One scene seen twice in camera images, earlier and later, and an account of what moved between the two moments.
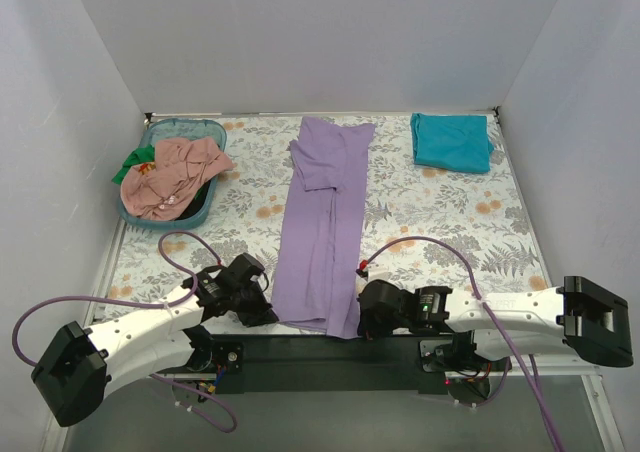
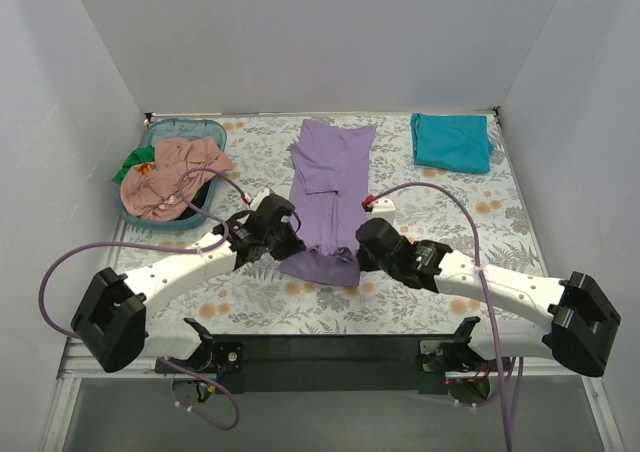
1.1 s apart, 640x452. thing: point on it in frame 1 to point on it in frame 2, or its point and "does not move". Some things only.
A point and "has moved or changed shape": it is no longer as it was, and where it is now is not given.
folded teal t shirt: [451, 141] does not move
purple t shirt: [317, 275] has moved or changed shape
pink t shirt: [164, 189] does not move
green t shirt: [140, 156] does not move
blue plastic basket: [176, 129] does not move
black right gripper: [368, 317] to [368, 256]
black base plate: [337, 365] does not move
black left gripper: [252, 301] to [288, 237]
